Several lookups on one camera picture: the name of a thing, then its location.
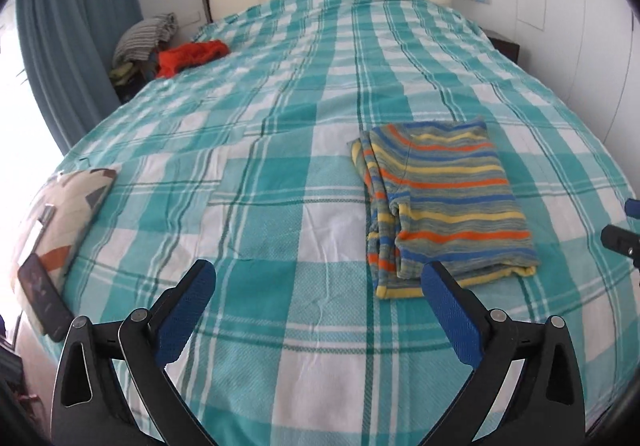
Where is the dark nightstand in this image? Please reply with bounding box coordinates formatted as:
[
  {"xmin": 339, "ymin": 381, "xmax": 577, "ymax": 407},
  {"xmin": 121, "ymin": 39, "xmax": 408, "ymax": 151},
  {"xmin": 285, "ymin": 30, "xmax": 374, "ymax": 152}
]
[{"xmin": 484, "ymin": 29, "xmax": 521, "ymax": 64}]

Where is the teal curtain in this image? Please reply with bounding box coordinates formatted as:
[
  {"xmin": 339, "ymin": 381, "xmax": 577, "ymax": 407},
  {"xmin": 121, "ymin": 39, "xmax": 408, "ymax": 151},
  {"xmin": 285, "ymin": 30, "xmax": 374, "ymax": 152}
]
[{"xmin": 16, "ymin": 0, "xmax": 142, "ymax": 153}]

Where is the grey striped clothes pile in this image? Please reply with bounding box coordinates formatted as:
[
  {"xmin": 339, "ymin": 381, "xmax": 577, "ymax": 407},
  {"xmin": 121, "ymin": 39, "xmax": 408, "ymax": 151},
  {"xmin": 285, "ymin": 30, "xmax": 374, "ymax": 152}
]
[{"xmin": 108, "ymin": 13, "xmax": 178, "ymax": 87}]

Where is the teal plaid bedspread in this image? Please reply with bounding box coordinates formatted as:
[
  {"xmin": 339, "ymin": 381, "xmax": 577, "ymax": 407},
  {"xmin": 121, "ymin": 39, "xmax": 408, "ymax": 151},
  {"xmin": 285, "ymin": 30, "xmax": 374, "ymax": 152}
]
[{"xmin": 60, "ymin": 0, "xmax": 639, "ymax": 445}]

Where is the red garment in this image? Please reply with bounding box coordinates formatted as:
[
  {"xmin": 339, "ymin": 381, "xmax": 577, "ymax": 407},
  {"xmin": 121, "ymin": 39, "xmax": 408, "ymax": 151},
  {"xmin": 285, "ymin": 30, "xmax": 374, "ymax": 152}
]
[{"xmin": 156, "ymin": 40, "xmax": 230, "ymax": 78}]

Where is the black smartphone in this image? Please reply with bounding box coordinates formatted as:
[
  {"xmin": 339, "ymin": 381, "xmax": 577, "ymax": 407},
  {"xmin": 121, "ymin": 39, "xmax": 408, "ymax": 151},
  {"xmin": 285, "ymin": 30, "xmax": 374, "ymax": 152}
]
[{"xmin": 17, "ymin": 253, "xmax": 74, "ymax": 343}]

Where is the patterned cushion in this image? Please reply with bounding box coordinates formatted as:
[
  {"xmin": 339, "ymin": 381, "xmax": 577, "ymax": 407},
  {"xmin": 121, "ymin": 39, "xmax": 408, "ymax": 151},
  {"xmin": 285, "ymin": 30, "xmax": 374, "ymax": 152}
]
[{"xmin": 13, "ymin": 168, "xmax": 117, "ymax": 336}]

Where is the striped knit sweater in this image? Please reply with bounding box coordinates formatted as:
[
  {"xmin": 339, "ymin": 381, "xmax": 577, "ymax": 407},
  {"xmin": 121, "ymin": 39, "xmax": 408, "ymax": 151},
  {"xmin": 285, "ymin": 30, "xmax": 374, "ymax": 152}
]
[{"xmin": 350, "ymin": 118, "xmax": 539, "ymax": 300}]

